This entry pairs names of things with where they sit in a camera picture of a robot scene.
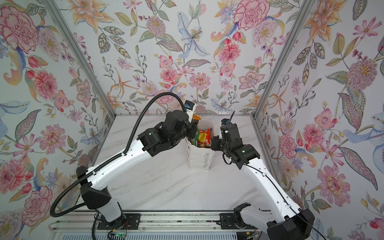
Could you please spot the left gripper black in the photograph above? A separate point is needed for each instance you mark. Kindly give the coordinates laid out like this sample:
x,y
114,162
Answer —
x,y
192,130

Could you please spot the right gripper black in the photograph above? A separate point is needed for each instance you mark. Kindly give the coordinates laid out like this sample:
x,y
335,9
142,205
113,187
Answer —
x,y
217,140

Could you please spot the small orange snack packet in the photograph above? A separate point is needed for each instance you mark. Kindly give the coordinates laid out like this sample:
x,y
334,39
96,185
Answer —
x,y
195,119

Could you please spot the green Fox's candy bag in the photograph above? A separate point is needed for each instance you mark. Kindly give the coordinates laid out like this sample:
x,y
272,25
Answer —
x,y
196,139

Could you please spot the red yellow snack packet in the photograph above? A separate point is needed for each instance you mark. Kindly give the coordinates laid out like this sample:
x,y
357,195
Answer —
x,y
204,139

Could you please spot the white paper bag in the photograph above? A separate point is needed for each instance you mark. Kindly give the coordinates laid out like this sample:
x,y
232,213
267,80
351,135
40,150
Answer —
x,y
200,159

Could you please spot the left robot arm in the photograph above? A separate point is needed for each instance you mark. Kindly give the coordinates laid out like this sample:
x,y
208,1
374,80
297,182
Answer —
x,y
163,137

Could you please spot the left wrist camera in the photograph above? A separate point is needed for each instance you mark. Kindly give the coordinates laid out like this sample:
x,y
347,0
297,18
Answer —
x,y
190,109

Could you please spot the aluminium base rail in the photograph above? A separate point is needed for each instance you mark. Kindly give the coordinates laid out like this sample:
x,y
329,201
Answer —
x,y
153,221

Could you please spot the right aluminium frame post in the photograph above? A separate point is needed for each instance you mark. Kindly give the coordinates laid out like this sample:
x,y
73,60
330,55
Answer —
x,y
303,13

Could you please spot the aluminium frame post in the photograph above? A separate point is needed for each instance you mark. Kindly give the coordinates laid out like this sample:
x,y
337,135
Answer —
x,y
68,36
303,13

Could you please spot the left aluminium frame post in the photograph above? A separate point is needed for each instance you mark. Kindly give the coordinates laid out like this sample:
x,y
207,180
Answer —
x,y
68,36

